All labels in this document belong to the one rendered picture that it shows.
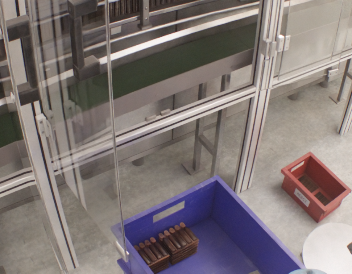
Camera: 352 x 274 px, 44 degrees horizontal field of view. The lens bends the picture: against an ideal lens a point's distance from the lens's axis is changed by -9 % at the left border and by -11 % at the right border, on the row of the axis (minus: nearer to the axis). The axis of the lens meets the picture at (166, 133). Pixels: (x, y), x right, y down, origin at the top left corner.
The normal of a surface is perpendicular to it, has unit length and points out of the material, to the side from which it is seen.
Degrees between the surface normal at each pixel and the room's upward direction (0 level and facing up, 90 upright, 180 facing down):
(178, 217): 90
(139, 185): 0
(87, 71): 90
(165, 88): 90
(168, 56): 2
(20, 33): 90
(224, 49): 2
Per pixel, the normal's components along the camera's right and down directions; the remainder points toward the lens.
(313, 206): -0.84, 0.36
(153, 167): 0.02, -0.73
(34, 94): 0.44, 0.62
